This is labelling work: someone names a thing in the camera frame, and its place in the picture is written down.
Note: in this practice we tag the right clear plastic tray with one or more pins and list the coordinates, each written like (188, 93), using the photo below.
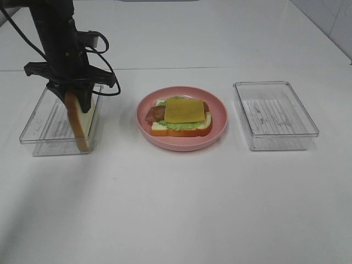
(272, 116)

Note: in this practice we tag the bacon strip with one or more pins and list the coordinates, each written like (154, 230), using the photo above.
(154, 116)
(161, 108)

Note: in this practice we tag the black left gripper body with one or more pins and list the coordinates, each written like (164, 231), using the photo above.
(65, 49)

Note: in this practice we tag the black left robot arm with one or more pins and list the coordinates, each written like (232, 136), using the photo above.
(55, 11)

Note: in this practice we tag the yellow cheese slice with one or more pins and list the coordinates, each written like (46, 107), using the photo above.
(184, 111)

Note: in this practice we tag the bread slice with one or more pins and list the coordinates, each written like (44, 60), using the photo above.
(202, 130)
(80, 122)

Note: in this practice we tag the left clear plastic tray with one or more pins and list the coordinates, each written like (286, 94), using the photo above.
(48, 131)

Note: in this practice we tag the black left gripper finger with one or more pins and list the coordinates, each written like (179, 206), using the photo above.
(83, 93)
(61, 91)

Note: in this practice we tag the clear plastic tray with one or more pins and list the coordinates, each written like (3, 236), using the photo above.
(48, 131)
(272, 116)

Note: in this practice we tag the pink round plate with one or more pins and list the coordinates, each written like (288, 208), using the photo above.
(217, 108)

